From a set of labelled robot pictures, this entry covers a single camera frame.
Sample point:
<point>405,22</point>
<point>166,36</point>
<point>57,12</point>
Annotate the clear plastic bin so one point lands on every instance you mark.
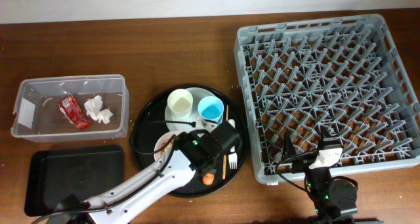
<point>39,119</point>

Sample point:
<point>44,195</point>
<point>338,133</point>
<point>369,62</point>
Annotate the grey round plate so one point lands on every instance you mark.
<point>194,121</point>

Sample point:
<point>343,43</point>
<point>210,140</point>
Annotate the wooden chopstick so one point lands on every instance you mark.
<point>225,157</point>

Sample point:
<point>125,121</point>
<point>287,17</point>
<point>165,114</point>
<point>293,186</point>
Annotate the grey dishwasher rack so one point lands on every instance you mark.
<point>344,73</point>

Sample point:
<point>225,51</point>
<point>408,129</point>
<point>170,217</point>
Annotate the orange carrot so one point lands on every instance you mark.
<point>208,179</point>

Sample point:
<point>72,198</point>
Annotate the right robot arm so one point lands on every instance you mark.
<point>334,198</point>

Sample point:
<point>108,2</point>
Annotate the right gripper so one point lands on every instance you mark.
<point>289,149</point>

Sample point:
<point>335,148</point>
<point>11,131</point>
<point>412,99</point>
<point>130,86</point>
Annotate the light blue cup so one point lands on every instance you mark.
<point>211,108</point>

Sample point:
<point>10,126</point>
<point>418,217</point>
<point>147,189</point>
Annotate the red snack wrapper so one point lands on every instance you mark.
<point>70,108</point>

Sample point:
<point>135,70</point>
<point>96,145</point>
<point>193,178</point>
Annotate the round black serving tray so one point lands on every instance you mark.
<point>149,127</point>

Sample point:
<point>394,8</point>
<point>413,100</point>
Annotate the cream paper cup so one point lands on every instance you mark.
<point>180,102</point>

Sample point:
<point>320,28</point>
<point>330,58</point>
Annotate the black rectangular tray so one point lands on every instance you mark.
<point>83,172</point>

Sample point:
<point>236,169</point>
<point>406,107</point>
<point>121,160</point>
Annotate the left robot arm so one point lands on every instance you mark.
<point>190,155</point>

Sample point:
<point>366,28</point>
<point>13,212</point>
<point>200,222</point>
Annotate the white plastic fork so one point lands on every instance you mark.
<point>232,157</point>

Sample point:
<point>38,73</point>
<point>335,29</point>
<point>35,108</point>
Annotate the pink bowl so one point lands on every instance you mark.
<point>161,140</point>

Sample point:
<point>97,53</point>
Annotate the white tissue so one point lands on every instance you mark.
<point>96,112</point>

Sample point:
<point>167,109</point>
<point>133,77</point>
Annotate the food scraps with rice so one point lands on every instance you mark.
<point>167,145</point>

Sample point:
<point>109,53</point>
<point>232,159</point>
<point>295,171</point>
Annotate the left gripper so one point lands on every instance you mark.
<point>214,172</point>

